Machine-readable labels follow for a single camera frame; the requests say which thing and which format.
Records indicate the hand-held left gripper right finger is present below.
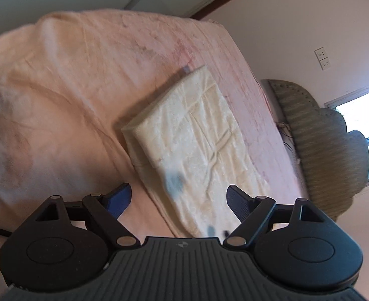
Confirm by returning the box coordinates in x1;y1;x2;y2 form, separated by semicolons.
223;184;325;249

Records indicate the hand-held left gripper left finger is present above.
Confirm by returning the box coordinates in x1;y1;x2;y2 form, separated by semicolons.
35;182;140;250

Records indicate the cream towel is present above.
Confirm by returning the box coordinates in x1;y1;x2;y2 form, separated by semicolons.
121;64;275;239

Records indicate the wicker headboard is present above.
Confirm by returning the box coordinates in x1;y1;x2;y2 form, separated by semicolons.
267;79;369;224

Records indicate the pink floral blanket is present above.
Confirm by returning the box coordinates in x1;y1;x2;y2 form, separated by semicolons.
0;11;311;301

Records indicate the thin charger cable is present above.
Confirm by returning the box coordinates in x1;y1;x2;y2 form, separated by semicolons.
276;122;302;165

